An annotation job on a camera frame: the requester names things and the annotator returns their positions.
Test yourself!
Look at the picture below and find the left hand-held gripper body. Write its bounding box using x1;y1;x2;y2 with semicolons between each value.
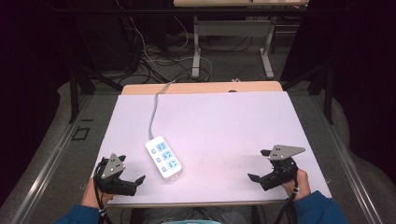
94;152;138;197

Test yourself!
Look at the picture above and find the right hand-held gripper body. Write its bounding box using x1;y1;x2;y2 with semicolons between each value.
260;145;306;191

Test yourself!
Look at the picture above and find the person's right hand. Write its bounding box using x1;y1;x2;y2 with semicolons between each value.
281;169;312;202

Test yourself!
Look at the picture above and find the person's left hand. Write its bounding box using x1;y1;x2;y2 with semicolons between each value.
81;178;115;210

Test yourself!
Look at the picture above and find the white power strip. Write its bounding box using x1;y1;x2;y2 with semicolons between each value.
145;135;183;182

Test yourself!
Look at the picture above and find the white table cover board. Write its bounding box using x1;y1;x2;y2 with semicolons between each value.
92;91;332;207

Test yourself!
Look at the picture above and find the person's grey trousers lap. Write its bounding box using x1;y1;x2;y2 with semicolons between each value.
139;206;254;224

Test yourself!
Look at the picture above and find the black metal stand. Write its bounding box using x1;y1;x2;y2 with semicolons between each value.
281;60;336;126
67;57;124;124

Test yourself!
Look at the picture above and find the wooden table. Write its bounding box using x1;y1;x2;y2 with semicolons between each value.
120;80;284;96

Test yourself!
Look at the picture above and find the desk with white metal legs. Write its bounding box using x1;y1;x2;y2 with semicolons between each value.
173;0;310;80

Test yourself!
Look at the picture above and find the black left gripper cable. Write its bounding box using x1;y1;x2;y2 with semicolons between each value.
92;158;114;224

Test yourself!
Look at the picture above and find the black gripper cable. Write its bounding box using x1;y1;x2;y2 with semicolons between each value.
274;178;301;224
92;158;114;224

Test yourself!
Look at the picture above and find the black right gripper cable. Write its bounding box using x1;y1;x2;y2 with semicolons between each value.
274;178;301;224

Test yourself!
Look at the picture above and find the grey power strip cable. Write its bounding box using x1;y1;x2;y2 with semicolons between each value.
148;79;177;141

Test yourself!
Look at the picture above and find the aluminium floor rail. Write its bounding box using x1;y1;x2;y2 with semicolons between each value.
310;95;385;224
8;94;95;224

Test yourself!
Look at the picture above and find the tangle of floor cables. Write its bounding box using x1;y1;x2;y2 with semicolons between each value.
115;0;254;84

